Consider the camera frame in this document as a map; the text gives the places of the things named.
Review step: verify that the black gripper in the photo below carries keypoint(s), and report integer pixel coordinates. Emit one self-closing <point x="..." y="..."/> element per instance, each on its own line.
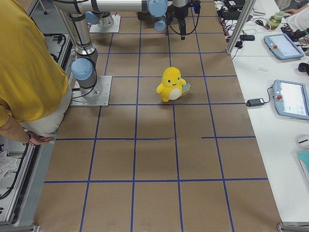
<point x="179" y="13"/>

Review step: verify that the second person's hand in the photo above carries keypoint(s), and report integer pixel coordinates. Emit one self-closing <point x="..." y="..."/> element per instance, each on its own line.
<point x="291" y="11"/>

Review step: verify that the person's hand on rail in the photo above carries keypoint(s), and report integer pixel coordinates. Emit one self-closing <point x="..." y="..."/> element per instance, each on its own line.
<point x="39" y="140"/>

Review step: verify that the yellow plush toy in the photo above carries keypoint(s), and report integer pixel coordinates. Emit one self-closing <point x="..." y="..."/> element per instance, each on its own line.
<point x="172" y="85"/>

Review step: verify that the small black box device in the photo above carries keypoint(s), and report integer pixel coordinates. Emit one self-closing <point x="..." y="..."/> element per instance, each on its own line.
<point x="247" y="37"/>

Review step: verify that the black scissors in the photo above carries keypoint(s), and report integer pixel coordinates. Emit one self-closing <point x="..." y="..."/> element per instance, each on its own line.
<point x="259" y="22"/>

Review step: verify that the upper teach pendant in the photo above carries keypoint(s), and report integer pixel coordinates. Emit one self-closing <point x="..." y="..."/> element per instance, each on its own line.
<point x="283" y="47"/>

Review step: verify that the teach pendant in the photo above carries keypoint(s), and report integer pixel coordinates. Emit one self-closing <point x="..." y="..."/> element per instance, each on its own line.
<point x="291" y="99"/>
<point x="283" y="47"/>

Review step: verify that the black power adapter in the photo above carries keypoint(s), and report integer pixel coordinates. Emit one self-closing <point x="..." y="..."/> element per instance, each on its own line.
<point x="255" y="102"/>

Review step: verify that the brown paper table cover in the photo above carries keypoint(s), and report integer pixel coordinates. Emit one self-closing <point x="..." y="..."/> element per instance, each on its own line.
<point x="142" y="165"/>

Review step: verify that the black round object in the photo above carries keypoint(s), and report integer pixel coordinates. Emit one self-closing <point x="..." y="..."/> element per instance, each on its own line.
<point x="303" y="67"/>

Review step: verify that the lower teach pendant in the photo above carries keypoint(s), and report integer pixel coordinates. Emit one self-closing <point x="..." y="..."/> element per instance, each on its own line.
<point x="291" y="99"/>

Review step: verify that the person in yellow shirt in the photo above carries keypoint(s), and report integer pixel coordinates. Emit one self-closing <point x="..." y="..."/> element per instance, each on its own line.
<point x="34" y="89"/>

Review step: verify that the teal notebook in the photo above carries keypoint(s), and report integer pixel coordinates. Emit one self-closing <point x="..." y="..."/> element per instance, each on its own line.
<point x="303" y="158"/>

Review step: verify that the white crumpled cloth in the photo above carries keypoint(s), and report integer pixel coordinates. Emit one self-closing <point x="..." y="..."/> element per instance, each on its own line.
<point x="8" y="165"/>

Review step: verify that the aluminium frame post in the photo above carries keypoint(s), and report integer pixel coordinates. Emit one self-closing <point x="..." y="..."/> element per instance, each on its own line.
<point x="247" y="8"/>

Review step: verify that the metal corner bracket right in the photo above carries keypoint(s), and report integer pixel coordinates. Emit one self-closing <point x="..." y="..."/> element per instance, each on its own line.
<point x="293" y="227"/>

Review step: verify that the metal corner bracket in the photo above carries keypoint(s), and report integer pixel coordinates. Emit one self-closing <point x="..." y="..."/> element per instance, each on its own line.
<point x="293" y="227"/>
<point x="31" y="228"/>

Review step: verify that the metal corner bracket left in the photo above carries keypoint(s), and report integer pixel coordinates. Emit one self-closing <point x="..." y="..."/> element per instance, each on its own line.
<point x="31" y="228"/>

